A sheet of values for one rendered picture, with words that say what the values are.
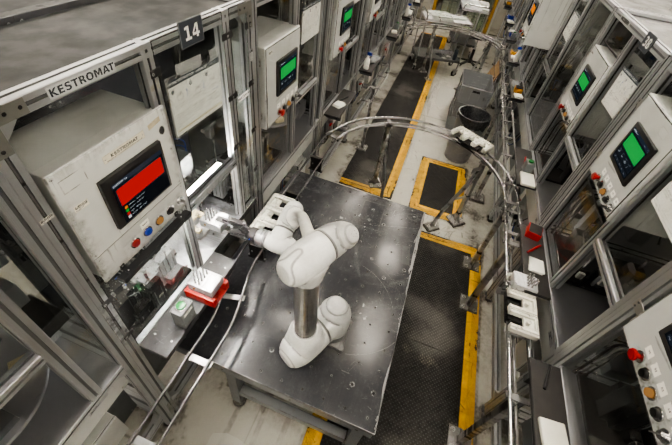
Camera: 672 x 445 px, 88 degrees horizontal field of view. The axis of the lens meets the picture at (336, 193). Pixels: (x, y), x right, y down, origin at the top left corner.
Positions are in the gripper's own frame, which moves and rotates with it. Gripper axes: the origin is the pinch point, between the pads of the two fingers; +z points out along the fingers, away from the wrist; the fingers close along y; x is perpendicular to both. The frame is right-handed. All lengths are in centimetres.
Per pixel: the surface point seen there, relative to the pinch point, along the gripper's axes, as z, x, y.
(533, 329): -169, -15, -16
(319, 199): -29, -75, -36
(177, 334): -10, 54, -13
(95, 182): 1, 51, 70
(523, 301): -165, -31, -16
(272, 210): -12.1, -33.4, -16.3
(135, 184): -2, 42, 62
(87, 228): 1, 59, 58
